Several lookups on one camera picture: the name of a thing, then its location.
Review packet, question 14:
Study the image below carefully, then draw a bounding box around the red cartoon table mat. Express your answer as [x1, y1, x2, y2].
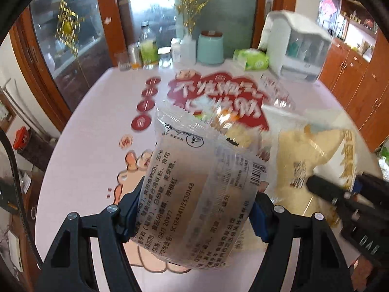
[104, 69, 298, 273]

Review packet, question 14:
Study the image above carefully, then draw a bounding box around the white tabletop sterilizer cabinet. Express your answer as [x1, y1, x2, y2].
[258, 10, 332, 82]

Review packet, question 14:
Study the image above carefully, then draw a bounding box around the wooden wall cabinet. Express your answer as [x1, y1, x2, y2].
[317, 0, 388, 151]

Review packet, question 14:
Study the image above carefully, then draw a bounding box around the green tissue pack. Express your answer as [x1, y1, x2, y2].
[233, 48, 269, 71]

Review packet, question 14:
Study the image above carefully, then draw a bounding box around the small glass jar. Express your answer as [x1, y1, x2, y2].
[158, 47, 172, 68]

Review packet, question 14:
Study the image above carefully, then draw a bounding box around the yellow pastry snack packet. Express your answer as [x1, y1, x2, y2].
[257, 125, 357, 228]

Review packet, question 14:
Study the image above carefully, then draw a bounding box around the green label glass bottle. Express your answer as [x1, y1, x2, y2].
[139, 22, 159, 69]

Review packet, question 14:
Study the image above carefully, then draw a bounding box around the mint green canister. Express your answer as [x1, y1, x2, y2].
[197, 30, 224, 65]

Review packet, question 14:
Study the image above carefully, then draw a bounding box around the clear cake packet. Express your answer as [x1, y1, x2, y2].
[128, 98, 270, 270]

